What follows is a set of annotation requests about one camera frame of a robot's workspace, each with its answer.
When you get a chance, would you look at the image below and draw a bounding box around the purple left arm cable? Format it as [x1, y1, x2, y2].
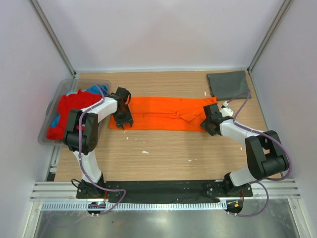
[78, 84, 127, 215]

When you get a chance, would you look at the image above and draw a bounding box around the blue t shirt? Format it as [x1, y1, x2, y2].
[51, 85, 108, 128]

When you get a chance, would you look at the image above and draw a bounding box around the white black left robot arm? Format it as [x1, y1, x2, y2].
[63, 87, 133, 198]

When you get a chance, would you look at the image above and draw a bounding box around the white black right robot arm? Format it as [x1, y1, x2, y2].
[201, 104, 290, 196]

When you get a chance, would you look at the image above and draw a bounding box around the orange t shirt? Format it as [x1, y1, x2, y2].
[124, 97, 217, 131]

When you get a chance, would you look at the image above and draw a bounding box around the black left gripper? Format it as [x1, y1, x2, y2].
[113, 105, 133, 129]

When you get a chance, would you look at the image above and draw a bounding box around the left aluminium frame post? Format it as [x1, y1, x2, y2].
[29, 0, 76, 78]

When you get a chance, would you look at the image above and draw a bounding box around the red t shirt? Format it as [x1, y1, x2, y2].
[47, 90, 102, 140]

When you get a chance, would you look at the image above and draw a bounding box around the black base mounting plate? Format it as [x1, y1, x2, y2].
[75, 180, 253, 204]

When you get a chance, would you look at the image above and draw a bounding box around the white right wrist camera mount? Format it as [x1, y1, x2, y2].
[219, 101, 234, 117]

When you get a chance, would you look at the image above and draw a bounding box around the right aluminium frame post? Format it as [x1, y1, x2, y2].
[247, 0, 293, 75]

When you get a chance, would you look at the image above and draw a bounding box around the folded grey t shirt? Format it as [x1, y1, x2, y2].
[207, 71, 251, 101]

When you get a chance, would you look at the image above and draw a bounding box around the white slotted cable duct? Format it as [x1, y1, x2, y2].
[42, 200, 227, 211]

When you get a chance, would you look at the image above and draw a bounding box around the aluminium frame post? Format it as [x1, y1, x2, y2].
[247, 0, 293, 75]
[29, 0, 76, 78]

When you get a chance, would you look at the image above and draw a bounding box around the clear plastic bin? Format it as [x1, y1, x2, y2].
[38, 78, 111, 147]

